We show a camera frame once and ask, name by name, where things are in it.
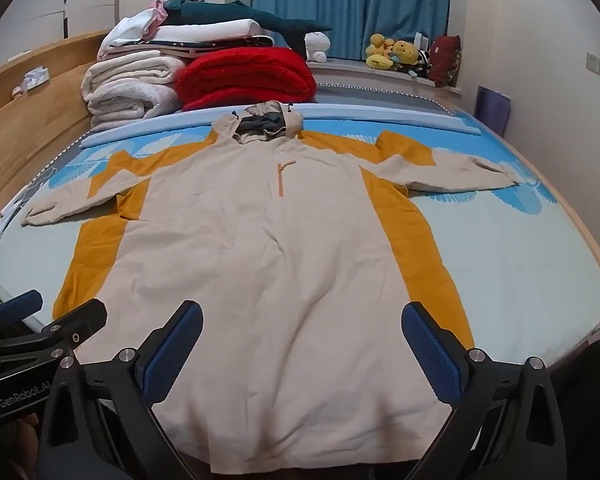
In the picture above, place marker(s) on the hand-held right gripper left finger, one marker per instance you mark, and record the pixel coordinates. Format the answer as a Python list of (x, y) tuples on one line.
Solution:
[(172, 355)]

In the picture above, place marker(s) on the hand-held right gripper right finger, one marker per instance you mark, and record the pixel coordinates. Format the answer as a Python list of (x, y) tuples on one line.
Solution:
[(432, 355)]

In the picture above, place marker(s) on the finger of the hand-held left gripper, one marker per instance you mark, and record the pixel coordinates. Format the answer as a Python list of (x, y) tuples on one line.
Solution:
[(20, 307), (82, 317)]

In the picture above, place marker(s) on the beige and orange hooded jacket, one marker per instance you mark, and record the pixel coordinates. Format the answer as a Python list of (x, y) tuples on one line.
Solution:
[(280, 260)]

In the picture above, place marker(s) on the bed with blue patterned sheet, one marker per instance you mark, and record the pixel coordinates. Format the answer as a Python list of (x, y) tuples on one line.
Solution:
[(505, 260)]

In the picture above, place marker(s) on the person's dark clothing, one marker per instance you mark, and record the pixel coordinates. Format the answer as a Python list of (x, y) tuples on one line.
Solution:
[(590, 395)]

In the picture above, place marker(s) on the wooden headboard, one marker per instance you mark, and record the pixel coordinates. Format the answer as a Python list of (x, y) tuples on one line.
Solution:
[(25, 125)]

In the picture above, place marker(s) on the fluffy off-white folded blanket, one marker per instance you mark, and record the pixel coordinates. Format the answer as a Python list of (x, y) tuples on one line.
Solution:
[(125, 105)]

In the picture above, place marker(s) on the tissue pack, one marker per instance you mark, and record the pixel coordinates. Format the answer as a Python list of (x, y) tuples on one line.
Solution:
[(35, 78)]

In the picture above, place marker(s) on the light blue foam strip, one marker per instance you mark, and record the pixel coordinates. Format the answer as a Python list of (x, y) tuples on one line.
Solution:
[(380, 117)]

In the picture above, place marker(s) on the purple box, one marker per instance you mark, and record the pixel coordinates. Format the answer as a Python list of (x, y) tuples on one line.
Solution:
[(494, 110)]

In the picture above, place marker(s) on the cream folded blanket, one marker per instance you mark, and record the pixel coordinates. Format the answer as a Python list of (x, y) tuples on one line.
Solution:
[(130, 67)]

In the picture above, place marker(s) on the red folded blanket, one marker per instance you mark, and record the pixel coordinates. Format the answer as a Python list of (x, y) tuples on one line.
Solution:
[(245, 75)]

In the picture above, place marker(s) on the dark striped plush toy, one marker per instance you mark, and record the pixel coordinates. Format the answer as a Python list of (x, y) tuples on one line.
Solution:
[(418, 66)]

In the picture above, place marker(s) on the white folded cloth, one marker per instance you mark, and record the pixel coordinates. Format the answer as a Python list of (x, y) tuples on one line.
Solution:
[(127, 30)]

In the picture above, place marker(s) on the grey window ledge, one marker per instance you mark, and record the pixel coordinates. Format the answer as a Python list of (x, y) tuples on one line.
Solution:
[(360, 72)]

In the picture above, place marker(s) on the dark red bag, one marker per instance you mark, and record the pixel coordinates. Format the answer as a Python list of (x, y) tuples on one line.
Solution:
[(445, 60)]

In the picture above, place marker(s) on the yellow round plush toy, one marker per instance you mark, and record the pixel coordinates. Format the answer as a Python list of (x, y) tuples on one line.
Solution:
[(406, 52)]

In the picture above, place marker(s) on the yellow duck plush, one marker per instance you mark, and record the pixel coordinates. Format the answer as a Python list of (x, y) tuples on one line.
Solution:
[(378, 52)]

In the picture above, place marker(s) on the white folded quilt dark trim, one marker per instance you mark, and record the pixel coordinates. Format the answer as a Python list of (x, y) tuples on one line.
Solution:
[(205, 29)]

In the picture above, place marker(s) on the small white box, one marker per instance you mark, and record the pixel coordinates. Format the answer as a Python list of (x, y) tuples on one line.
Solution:
[(419, 40)]

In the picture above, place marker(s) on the pink cloth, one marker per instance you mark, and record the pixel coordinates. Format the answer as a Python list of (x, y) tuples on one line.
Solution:
[(156, 7)]

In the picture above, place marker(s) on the white plush toy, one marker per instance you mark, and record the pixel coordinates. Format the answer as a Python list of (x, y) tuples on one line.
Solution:
[(316, 45)]

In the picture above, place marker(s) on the teal shark plush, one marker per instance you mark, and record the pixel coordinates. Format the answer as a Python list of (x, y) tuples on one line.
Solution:
[(220, 12)]

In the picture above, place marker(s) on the blue curtain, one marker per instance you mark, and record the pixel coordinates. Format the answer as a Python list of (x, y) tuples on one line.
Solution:
[(350, 0)]

